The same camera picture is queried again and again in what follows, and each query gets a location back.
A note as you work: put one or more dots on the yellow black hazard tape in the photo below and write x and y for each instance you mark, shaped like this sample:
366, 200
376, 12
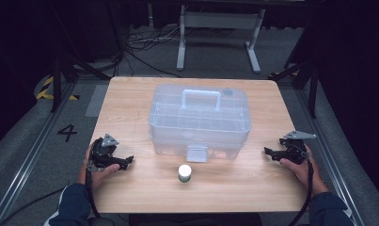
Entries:
43, 92

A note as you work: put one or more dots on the grey metal stand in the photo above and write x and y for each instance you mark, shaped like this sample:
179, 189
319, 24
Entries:
220, 21

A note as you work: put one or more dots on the black tripod stand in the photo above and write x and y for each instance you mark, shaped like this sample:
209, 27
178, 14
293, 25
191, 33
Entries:
312, 84
57, 81

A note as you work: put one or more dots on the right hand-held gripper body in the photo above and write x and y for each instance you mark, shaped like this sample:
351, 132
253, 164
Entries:
295, 152

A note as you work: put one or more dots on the aluminium floor rail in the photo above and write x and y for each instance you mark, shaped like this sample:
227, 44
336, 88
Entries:
329, 150
30, 160

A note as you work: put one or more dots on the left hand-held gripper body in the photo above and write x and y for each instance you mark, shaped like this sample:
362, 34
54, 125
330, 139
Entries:
101, 155

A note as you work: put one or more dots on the person's left hand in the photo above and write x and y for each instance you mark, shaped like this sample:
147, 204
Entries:
94, 177

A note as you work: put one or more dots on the clear plastic storage box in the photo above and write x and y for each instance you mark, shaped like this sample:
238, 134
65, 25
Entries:
199, 125

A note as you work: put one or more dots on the person's right hand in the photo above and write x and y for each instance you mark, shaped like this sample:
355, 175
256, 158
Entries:
307, 175

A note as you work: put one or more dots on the small green jar white lid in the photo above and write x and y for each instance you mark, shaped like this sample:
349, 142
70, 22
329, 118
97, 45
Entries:
185, 172

